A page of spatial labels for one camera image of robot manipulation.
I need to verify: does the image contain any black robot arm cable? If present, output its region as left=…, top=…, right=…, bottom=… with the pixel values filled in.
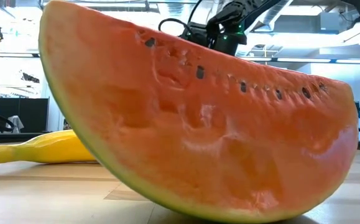
left=158, top=0, right=204, bottom=34

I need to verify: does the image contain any grey cloth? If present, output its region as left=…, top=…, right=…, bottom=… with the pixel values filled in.
left=7, top=114, right=25, bottom=134

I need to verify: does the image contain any yellow banana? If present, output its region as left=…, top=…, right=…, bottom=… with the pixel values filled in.
left=0, top=129, right=97, bottom=165

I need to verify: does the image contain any black partition panel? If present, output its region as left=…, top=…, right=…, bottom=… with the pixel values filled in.
left=0, top=97, right=50, bottom=134

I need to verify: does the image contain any dark low bench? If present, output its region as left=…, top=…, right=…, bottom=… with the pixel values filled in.
left=0, top=132, right=48, bottom=146

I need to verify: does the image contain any silver round ceiling duct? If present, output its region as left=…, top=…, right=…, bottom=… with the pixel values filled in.
left=231, top=0, right=294, bottom=57

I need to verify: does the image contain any long ceiling light strip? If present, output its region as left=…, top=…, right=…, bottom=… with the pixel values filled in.
left=235, top=57, right=360, bottom=64

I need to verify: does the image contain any red watermelon slice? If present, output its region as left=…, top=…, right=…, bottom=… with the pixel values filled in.
left=38, top=0, right=360, bottom=224

